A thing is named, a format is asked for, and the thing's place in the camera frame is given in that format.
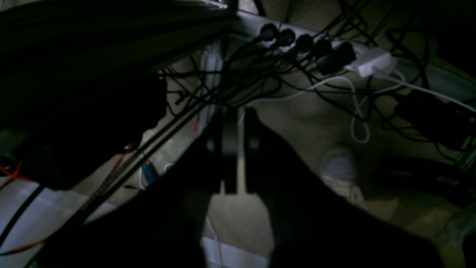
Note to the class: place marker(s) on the white sneaker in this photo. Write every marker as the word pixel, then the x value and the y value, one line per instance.
pixel 339 173

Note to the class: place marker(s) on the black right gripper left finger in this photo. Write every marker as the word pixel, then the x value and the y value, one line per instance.
pixel 160 228

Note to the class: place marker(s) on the white power adapter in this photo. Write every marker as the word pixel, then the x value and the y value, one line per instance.
pixel 370 59

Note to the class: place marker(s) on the white power strip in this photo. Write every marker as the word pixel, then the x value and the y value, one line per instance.
pixel 329 54

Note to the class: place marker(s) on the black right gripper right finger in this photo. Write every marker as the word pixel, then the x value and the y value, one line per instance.
pixel 312 226

